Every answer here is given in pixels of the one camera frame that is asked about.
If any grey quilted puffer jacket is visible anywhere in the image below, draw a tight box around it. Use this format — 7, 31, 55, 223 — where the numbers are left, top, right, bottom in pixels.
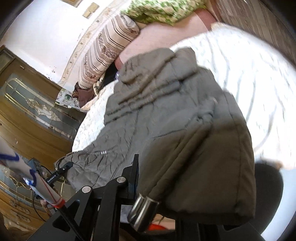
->
55, 48, 256, 225

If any brown cloth pile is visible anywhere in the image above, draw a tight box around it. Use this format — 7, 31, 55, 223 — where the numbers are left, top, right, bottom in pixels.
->
72, 82, 96, 108

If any dark wooden cabinet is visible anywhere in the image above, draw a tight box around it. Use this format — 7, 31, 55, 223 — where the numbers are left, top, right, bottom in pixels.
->
0, 45, 86, 241

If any floral plastic bag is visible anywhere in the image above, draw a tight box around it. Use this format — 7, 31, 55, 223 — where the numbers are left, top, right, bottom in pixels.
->
55, 88, 80, 110

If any white paper wrapped rod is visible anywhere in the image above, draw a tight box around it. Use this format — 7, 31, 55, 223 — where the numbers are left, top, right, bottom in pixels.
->
0, 138, 65, 209

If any striped floral pillow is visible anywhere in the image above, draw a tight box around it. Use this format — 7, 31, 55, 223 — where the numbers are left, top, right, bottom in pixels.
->
78, 14, 140, 89

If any white leaf print duvet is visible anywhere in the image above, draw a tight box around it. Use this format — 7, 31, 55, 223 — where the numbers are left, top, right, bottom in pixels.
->
71, 22, 296, 172

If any green patterned blanket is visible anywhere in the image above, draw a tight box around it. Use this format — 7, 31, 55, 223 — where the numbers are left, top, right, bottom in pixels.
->
120, 0, 206, 26

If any small gold wall plaque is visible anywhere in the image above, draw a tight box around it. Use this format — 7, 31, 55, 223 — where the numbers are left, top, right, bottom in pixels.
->
62, 0, 82, 8

